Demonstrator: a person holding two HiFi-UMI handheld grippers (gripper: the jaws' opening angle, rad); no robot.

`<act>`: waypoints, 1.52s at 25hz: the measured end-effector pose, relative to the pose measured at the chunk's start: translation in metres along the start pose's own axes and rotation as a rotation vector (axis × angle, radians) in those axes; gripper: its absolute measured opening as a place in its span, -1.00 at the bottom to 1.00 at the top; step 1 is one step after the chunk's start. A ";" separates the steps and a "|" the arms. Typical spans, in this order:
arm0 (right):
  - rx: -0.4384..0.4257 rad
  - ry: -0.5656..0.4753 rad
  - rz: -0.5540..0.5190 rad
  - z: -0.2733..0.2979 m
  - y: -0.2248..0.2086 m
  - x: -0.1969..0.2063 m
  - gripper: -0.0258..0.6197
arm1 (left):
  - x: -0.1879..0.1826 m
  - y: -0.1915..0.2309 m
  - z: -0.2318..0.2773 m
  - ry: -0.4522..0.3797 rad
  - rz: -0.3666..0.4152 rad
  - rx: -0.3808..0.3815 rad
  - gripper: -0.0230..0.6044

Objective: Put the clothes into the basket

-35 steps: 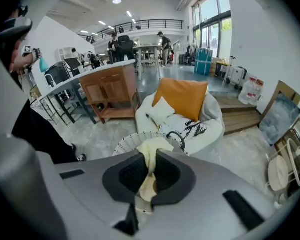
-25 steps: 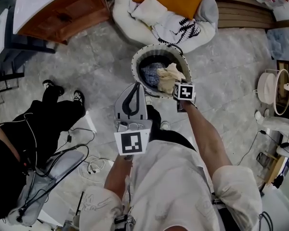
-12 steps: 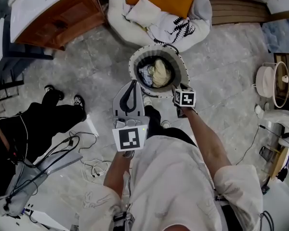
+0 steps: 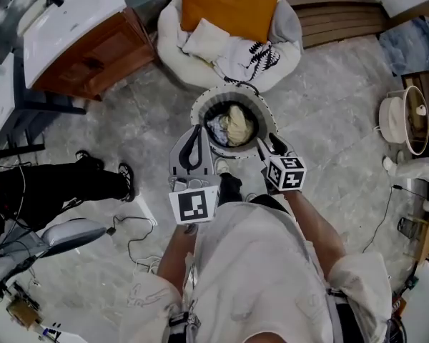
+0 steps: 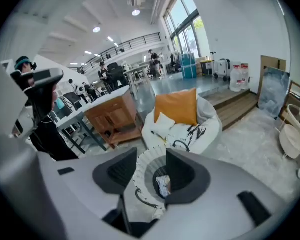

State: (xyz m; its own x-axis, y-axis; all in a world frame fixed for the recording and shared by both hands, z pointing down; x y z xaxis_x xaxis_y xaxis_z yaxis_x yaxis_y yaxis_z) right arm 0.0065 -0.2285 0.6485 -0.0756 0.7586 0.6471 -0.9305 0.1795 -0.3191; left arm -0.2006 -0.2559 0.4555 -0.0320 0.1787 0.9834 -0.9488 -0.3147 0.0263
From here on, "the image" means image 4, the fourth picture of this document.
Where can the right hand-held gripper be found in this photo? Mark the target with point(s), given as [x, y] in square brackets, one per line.
[289, 179]

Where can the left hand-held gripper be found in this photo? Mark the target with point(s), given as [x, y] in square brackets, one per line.
[191, 206]

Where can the pale yellow clothes garment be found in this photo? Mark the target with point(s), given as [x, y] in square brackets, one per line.
[240, 127]

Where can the patterned clothes garment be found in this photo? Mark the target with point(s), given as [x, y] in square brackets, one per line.
[217, 130]

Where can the grey white laundry basket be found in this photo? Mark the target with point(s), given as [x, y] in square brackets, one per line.
[261, 109]

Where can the white black-print clothes garment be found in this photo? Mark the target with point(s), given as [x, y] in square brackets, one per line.
[246, 57]

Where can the person's right forearm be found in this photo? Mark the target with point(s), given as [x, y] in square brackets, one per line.
[318, 231]

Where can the person's left forearm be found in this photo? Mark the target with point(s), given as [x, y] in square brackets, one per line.
[175, 259]

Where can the person's left shoe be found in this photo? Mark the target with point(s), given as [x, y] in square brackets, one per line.
[221, 165]

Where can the person's shoe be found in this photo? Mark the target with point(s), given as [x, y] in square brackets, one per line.
[251, 197]
[221, 165]

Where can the person's left leg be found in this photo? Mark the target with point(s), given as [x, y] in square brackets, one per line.
[230, 188]

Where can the person's leg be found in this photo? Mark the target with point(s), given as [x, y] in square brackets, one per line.
[230, 188]
[271, 204]

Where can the person's right shoe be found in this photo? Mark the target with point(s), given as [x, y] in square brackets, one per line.
[251, 197]

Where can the person's right leg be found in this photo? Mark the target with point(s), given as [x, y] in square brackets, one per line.
[271, 204]

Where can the white bean bag chair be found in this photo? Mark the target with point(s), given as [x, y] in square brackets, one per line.
[171, 48]

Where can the small white pillow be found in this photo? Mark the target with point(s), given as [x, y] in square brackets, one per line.
[205, 41]

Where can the person's white shirt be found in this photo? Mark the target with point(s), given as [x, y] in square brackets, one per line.
[257, 273]

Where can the grey shell pack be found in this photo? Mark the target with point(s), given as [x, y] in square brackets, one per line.
[75, 234]

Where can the wooden vanity cabinet white top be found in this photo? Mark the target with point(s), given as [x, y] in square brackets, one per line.
[93, 55]

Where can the wooden step platform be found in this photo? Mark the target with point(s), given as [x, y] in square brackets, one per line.
[336, 16]

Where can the orange cushion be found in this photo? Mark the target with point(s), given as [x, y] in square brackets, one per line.
[229, 5]

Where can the blue painted canvas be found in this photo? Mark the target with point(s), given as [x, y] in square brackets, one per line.
[411, 45]

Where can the dark desk white top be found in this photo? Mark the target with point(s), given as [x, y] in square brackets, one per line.
[0, 98]

